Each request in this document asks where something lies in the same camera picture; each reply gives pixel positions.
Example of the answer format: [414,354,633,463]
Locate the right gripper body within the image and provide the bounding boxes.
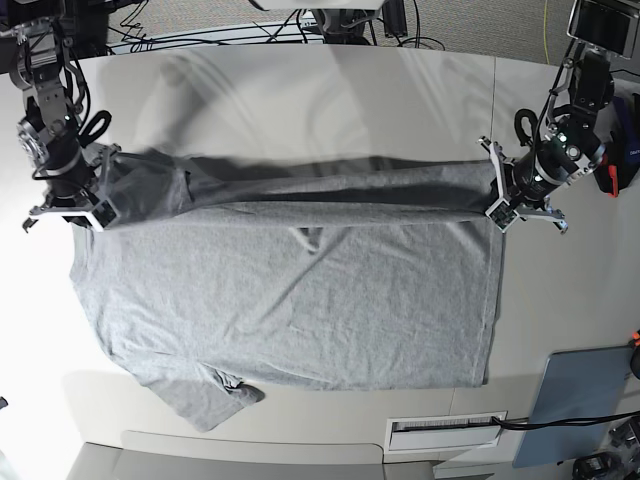
[34,142,101,211]

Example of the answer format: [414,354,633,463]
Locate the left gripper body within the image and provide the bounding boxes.
[510,142,584,208]

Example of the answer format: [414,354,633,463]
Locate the grey T-shirt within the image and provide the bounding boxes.
[70,158,504,432]

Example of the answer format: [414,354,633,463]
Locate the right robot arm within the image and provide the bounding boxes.
[1,17,121,232]

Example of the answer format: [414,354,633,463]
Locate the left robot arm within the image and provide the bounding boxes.
[478,1,639,232]

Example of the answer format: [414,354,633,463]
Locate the black red hand tool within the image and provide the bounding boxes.
[594,142,639,198]

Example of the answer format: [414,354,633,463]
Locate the blue clamp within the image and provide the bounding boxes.
[612,96,639,167]

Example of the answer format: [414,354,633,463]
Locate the blue grey board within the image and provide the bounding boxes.
[512,346,632,469]

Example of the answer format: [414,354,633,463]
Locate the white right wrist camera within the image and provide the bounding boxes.
[86,200,119,232]

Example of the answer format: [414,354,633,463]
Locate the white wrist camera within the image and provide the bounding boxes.
[86,200,119,232]
[485,197,520,233]

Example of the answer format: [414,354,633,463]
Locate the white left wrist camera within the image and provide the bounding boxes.
[485,197,520,233]

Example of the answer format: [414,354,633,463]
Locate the yellow cable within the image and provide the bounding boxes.
[541,0,551,64]

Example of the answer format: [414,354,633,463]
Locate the black cable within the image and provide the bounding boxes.
[492,410,640,432]

